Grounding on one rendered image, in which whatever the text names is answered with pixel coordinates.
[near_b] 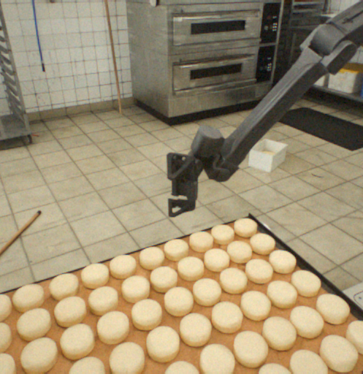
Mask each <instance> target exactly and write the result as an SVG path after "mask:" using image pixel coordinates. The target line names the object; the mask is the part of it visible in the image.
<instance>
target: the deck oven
mask: <svg viewBox="0 0 363 374"><path fill-rule="evenodd" d="M283 5H284V0H156V6H155V7H153V6H151V4H150V0H126V9H127V21H128V33H129V55H130V68H131V91H132V97H133V98H135V99H137V106H138V107H139V108H141V109H142V110H144V111H146V112H148V113H150V114H151V115H153V116H155V118H158V119H159V120H160V121H162V122H164V123H165V124H168V125H169V126H174V125H178V124H182V123H188V122H193V121H199V120H204V119H208V118H212V117H215V116H219V115H226V114H229V113H234V112H241V111H246V110H252V109H253V108H255V107H256V106H257V105H258V104H259V103H260V101H262V100H263V98H264V97H265V96H266V95H267V94H268V93H269V92H270V91H271V90H272V81H273V76H274V70H275V60H276V55H277V53H278V45H279V44H278V41H279V35H280V23H281V18H282V11H283Z"/></svg>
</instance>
